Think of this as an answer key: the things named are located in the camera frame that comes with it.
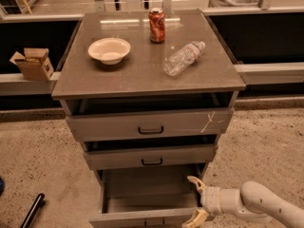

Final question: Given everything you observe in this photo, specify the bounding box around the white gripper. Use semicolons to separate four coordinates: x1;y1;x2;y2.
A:
181;176;243;228

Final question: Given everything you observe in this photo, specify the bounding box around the grey bottom drawer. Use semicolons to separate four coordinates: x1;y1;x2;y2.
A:
89;163;205;228

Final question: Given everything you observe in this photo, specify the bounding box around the grey drawer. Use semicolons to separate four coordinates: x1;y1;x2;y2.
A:
89;163;205;228
84;144;215;170
66;107;234;142

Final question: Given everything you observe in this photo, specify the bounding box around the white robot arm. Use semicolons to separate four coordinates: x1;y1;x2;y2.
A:
182;176;304;228

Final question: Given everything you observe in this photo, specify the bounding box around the grey middle drawer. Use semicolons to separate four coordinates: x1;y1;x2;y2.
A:
84;144;215;170

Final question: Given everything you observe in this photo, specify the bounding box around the grey drawer cabinet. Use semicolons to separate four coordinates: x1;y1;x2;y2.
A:
51;9;247;182

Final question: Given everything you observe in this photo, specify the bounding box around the grey top drawer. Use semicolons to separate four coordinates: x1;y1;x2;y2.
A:
66;107;234;142

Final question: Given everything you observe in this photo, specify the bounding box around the clear plastic water bottle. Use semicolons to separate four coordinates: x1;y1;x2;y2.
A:
163;41;205;76

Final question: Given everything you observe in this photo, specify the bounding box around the black cylindrical pole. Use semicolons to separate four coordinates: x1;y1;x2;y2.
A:
20;193;45;228

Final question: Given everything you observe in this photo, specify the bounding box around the white bowl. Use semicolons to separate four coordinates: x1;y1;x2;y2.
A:
87;38;131;65

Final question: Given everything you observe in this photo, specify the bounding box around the red soda can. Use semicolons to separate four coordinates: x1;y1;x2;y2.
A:
149;8;165;43

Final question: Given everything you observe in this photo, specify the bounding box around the blue object at edge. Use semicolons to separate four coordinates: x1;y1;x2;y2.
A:
0;178;5;196

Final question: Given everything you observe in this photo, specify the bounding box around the open cardboard box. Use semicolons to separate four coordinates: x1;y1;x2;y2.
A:
9;47;54;81

